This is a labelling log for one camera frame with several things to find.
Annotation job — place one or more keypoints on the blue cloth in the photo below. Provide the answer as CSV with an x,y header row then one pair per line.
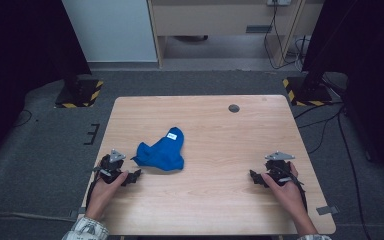
x,y
163,153

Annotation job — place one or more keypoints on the person's right hand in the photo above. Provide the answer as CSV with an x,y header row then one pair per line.
x,y
288,195

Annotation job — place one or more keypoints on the person's left hand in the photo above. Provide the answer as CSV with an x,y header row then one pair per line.
x,y
101,196

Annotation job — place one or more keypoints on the grey round table grommet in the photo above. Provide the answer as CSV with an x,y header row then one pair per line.
x,y
234,108

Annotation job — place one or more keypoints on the white power strip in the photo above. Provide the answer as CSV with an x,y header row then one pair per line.
x,y
279,2

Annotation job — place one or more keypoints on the light wooden desk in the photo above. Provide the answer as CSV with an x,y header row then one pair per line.
x,y
213,18

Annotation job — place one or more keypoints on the black curtain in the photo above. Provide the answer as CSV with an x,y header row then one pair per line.
x,y
373,66
20,50

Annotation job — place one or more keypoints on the grey tape piece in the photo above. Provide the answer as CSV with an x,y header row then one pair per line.
x,y
326,210
75,213

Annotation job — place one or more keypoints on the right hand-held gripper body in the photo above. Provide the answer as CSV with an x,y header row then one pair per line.
x,y
278,166

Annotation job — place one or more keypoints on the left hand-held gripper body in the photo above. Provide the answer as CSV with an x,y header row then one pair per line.
x,y
111,166

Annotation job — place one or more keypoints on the white panel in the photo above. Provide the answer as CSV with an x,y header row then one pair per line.
x,y
113,30

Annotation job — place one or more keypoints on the black striped stand base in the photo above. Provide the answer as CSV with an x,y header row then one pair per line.
x,y
310,95
80,95

